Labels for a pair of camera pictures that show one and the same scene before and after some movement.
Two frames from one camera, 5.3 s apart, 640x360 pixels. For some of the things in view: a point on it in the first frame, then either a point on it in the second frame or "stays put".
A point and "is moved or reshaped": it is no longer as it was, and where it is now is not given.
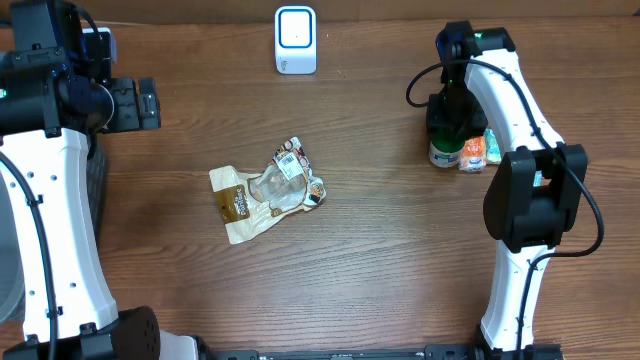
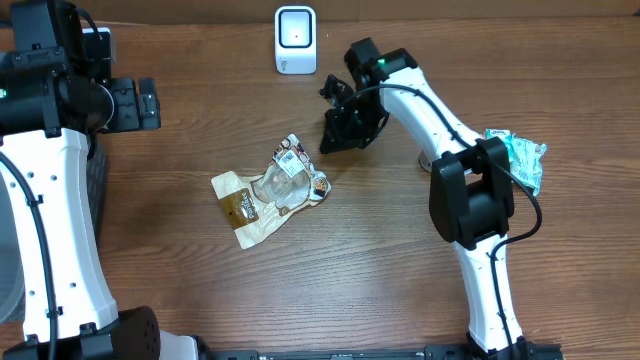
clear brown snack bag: x=247 y=203 is moved or reshaped
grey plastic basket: x=11 y=272 stays put
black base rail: x=430 y=352 stays put
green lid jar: x=444 y=150 is moved or reshaped
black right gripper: x=439 y=118 → x=344 y=137
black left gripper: x=130 y=95 stays put
